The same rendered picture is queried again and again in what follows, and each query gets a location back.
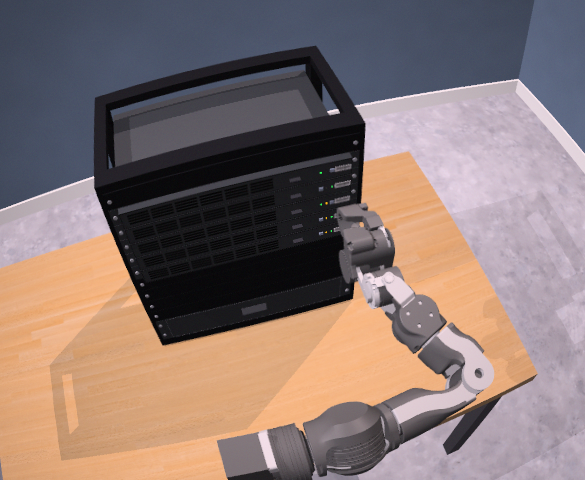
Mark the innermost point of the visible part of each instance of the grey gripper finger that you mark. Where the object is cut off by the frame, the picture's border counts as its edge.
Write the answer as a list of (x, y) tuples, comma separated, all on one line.
[(345, 225), (354, 213)]

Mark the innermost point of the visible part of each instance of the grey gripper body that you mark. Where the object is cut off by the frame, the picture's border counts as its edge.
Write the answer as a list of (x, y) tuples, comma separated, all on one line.
[(360, 250)]

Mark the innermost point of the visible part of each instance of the black server rack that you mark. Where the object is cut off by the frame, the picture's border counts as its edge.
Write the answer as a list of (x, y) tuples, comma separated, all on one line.
[(233, 198)]

